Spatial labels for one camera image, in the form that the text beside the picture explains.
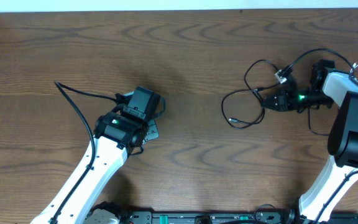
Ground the right camera cable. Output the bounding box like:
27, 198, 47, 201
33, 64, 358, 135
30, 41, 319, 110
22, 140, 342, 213
280, 48, 358, 224

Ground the thin black cable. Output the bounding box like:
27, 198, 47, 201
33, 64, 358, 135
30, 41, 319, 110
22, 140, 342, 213
306, 105, 331, 137

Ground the thick black cable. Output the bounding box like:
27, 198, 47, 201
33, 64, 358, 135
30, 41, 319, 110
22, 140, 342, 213
221, 58, 281, 130

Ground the left camera cable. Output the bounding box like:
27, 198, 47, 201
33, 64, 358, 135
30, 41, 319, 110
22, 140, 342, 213
48, 80, 119, 224

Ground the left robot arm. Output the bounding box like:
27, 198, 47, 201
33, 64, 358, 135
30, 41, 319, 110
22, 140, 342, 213
32, 86, 166, 223

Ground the camera cable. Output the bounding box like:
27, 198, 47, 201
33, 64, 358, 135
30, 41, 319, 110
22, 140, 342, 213
280, 48, 358, 224
48, 80, 119, 224

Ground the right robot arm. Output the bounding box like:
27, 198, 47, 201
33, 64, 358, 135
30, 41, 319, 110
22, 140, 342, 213
262, 60, 358, 223

